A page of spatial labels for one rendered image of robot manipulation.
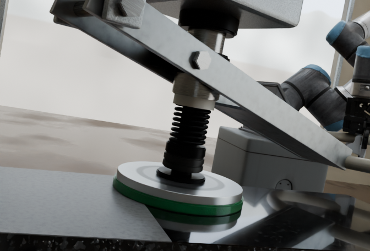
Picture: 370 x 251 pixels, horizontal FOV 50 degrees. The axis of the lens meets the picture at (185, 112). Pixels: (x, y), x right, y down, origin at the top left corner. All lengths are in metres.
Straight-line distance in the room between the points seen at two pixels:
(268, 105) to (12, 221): 0.44
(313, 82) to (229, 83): 1.31
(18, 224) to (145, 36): 0.27
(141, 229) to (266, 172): 1.26
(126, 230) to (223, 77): 0.28
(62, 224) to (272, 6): 0.41
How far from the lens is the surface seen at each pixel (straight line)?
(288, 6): 0.65
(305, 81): 1.92
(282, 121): 0.74
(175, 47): 0.56
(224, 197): 0.61
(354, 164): 0.95
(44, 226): 0.47
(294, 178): 1.79
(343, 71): 6.74
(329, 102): 1.91
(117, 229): 0.49
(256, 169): 1.70
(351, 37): 1.51
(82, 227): 0.48
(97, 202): 0.57
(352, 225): 0.74
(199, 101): 0.63
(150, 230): 0.50
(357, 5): 6.93
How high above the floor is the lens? 0.99
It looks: 3 degrees down
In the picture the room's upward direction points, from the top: 10 degrees clockwise
